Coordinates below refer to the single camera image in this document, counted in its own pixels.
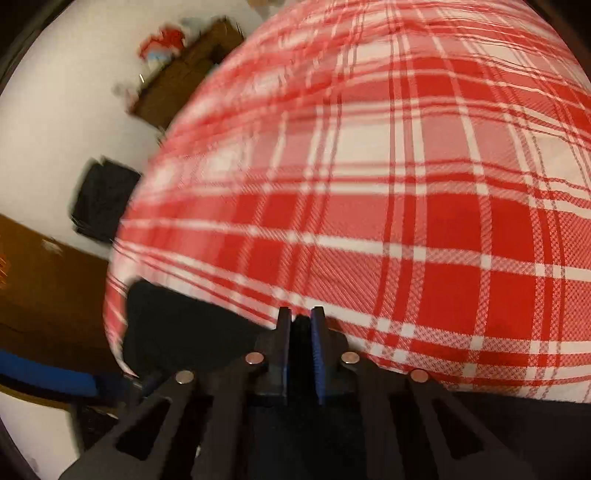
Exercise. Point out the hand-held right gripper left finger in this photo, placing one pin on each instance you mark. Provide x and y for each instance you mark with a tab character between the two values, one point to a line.
281	350

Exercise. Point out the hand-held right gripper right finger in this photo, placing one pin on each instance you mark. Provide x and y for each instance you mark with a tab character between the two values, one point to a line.
318	350

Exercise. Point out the black pants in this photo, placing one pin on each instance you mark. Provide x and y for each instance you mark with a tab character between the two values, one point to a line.
184	332

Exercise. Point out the red plaid bed sheet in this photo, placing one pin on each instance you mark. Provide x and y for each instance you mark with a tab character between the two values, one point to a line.
415	207

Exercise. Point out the black suitcase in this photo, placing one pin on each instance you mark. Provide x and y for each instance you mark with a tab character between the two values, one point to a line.
104	198

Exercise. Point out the wooden cabinet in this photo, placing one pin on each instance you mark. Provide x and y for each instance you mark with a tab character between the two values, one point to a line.
184	78

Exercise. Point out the red bag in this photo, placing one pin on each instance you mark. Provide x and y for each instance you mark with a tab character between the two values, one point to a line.
166	39

